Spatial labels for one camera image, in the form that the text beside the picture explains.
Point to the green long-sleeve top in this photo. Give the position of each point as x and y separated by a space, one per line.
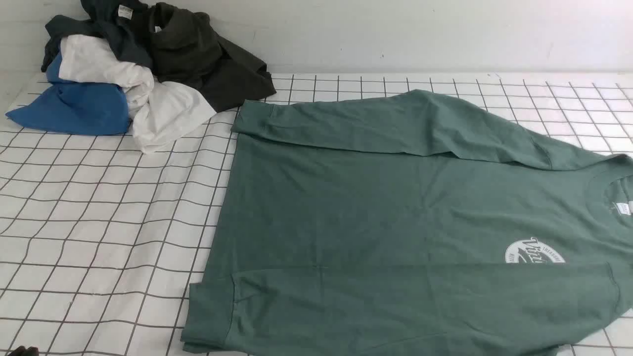
411 225

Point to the white shirt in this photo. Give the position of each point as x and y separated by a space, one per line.
161 112

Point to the dark olive shirt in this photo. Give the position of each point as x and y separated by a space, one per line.
186 49

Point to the dark navy shirt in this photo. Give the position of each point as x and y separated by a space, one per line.
119 22

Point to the blue shirt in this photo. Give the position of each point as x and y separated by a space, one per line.
75 108

